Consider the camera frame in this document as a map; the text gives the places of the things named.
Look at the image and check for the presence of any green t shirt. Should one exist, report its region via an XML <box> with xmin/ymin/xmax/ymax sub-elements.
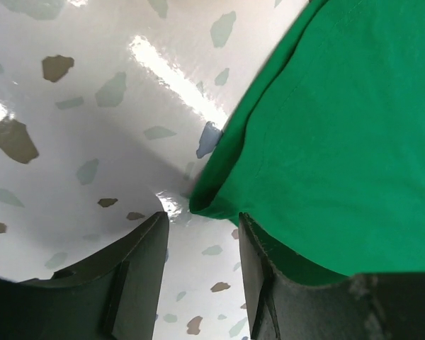
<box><xmin>189</xmin><ymin>0</ymin><xmax>425</xmax><ymax>285</ymax></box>

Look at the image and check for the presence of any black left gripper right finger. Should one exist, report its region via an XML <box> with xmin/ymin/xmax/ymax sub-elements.
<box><xmin>239</xmin><ymin>214</ymin><xmax>425</xmax><ymax>339</ymax></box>

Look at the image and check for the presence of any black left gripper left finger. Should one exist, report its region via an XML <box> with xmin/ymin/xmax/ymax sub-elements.
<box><xmin>0</xmin><ymin>212</ymin><xmax>169</xmax><ymax>340</ymax></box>

